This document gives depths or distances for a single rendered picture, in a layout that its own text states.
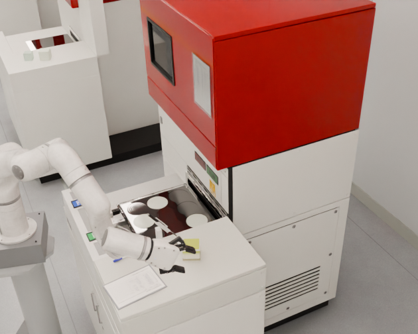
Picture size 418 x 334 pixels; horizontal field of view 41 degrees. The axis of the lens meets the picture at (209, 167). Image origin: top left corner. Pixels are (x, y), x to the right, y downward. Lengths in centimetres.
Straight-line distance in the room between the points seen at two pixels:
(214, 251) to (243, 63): 78
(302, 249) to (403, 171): 113
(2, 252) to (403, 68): 247
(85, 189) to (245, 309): 90
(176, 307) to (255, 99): 88
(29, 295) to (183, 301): 92
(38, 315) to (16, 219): 58
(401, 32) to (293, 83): 135
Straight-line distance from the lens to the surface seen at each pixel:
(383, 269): 377
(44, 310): 295
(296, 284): 313
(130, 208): 272
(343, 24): 239
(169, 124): 295
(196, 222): 260
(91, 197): 194
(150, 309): 217
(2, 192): 252
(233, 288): 230
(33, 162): 209
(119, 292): 223
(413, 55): 353
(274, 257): 287
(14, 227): 261
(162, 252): 198
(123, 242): 193
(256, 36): 217
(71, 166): 196
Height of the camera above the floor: 257
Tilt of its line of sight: 34 degrees down
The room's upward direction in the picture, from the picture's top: 2 degrees counter-clockwise
